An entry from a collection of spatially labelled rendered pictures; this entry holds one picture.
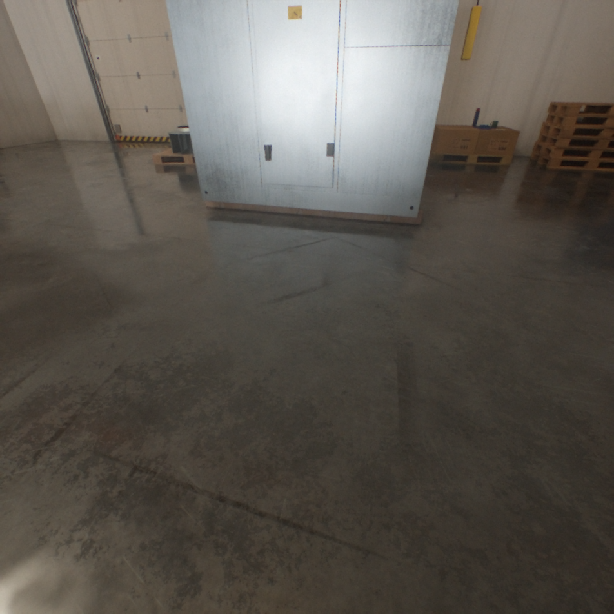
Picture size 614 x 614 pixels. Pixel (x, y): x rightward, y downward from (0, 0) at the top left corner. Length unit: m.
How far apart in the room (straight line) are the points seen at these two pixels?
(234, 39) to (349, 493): 2.96
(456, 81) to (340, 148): 4.60
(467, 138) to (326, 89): 3.68
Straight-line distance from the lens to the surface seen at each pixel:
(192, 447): 1.23
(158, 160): 6.13
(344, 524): 1.07
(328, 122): 2.82
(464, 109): 7.24
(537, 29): 7.43
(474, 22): 3.54
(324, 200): 2.94
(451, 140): 6.07
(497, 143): 6.28
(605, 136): 6.78
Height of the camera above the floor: 1.00
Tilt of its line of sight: 35 degrees down
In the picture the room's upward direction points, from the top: straight up
